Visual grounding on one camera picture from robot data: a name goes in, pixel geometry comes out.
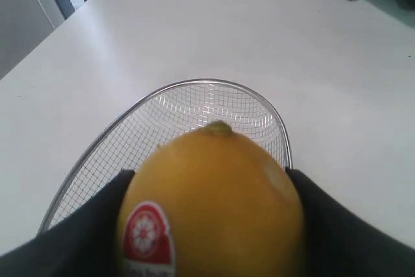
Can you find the oval wire mesh basket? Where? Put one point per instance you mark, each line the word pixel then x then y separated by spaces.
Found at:
pixel 159 117

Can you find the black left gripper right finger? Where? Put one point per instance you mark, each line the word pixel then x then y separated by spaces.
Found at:
pixel 339 243

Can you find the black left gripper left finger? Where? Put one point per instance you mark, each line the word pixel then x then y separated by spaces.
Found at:
pixel 81 245

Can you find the yellow lemon with sticker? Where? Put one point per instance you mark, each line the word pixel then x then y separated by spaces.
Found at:
pixel 211 203

